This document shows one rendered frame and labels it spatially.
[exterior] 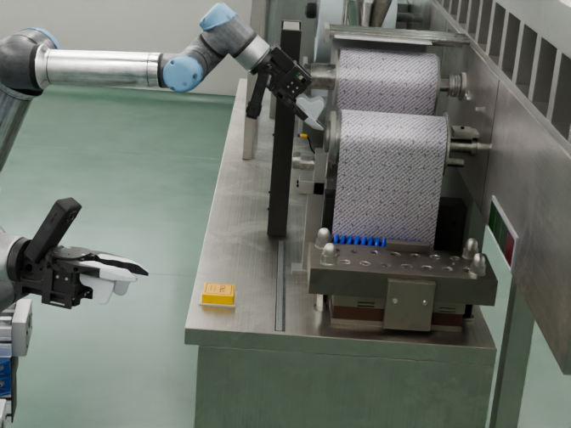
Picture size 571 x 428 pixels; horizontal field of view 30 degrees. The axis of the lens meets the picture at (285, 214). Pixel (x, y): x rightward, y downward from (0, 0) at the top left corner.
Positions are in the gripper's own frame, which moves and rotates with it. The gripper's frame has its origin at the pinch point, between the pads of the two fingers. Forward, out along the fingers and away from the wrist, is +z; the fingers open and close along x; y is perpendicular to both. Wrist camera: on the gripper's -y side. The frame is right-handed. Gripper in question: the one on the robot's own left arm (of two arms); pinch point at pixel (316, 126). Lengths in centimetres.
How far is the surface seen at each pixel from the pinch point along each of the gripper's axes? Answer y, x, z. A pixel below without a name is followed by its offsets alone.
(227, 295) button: -37.4, -20.3, 8.8
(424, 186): 8.5, -7.4, 25.6
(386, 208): -1.2, -7.5, 23.2
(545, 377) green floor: -31, 133, 159
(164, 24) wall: -116, 549, -28
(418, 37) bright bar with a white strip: 29.4, 22.6, 6.4
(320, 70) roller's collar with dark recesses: 7.3, 21.4, -5.2
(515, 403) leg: -17, 6, 89
